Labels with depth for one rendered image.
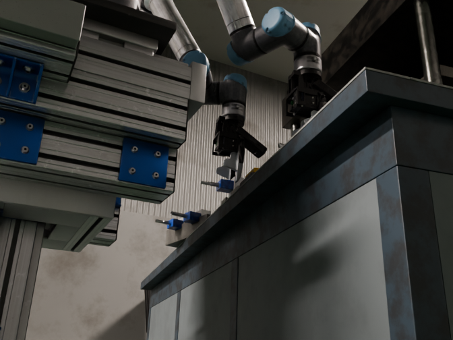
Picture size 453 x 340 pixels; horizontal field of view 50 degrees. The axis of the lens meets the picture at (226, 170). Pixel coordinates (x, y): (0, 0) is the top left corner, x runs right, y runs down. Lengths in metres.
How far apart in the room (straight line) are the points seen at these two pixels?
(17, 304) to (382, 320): 0.67
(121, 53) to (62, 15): 0.17
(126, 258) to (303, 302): 3.26
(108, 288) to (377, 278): 3.42
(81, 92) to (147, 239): 3.30
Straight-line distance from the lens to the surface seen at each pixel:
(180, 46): 1.50
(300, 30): 1.32
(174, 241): 1.65
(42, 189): 0.96
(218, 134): 1.46
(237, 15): 1.38
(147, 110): 0.92
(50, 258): 3.96
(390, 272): 0.66
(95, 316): 3.96
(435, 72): 1.97
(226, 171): 1.48
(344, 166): 0.79
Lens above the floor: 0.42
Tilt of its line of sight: 22 degrees up
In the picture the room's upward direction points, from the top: 2 degrees clockwise
